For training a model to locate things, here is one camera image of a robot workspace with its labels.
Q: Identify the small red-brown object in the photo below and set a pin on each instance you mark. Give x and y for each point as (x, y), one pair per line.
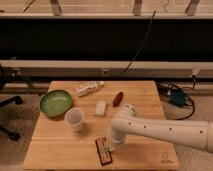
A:
(117, 100)

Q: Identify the green bowl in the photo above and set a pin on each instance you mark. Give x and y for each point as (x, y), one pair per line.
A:
(55, 103)

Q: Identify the clear plastic cup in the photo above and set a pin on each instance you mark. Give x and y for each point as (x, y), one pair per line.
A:
(74, 118)

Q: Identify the black orange eraser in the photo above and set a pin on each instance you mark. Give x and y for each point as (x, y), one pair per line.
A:
(103, 151)

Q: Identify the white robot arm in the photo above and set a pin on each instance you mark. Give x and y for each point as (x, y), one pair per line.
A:
(193, 134)

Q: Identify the blue power box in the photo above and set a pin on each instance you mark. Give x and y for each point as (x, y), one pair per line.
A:
(177, 97)

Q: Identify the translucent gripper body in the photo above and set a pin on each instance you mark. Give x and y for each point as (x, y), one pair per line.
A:
(110, 146)

